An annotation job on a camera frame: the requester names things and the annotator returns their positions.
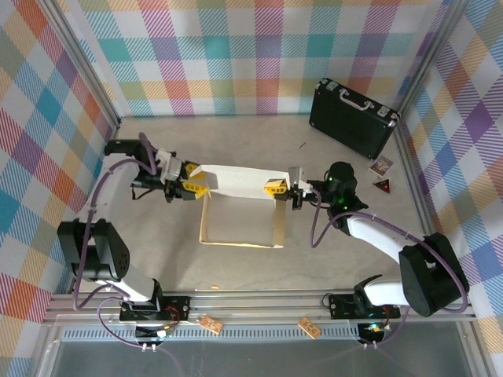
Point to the cardboard paper box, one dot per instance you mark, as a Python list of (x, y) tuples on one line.
[(243, 180)]

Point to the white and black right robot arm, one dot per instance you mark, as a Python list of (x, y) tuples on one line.
[(377, 231)]

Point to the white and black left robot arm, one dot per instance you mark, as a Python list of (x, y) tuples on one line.
[(114, 184)]

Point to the red and black triangle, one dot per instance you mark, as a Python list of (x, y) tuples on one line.
[(383, 186)]

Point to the small picture card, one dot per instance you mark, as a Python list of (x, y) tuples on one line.
[(380, 165)]

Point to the orange circuit board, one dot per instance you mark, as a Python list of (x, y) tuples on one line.
[(309, 326), (211, 324)]

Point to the small green-lit adapter board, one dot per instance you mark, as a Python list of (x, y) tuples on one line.
[(375, 327), (167, 331)]

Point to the grey metal front panel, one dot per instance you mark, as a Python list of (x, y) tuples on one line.
[(275, 361)]

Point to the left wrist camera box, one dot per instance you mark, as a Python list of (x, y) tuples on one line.
[(171, 167)]

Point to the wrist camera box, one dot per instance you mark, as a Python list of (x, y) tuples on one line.
[(295, 176), (171, 167)]

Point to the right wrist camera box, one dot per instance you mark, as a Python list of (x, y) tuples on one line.
[(295, 176)]

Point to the aluminium side rail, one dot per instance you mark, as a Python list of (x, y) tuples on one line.
[(115, 130), (413, 176)]

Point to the aluminium front frame rail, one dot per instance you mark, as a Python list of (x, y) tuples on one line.
[(255, 302)]

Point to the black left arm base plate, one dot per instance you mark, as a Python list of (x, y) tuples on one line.
[(177, 306)]

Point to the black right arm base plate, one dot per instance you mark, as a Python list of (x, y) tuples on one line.
[(340, 306)]

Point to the aluminium frame post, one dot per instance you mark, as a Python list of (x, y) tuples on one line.
[(427, 59), (89, 70)]

